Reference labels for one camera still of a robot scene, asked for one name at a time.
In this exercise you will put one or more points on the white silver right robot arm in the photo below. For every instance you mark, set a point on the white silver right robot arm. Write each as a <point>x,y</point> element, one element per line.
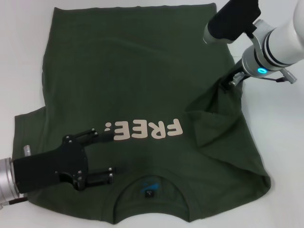
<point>285,40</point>

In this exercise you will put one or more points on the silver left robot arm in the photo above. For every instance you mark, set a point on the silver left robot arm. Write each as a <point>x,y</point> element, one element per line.
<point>7,180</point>

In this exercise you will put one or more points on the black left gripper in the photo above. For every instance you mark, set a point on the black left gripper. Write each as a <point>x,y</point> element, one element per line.
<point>47,168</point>

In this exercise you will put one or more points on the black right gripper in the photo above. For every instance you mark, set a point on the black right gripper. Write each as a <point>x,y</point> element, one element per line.
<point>234,78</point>

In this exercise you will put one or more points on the silver left connector plug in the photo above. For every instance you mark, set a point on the silver left connector plug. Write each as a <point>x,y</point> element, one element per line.
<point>26,150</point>

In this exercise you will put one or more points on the dark green FREE t-shirt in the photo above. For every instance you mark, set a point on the dark green FREE t-shirt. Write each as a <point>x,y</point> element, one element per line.
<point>118,71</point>

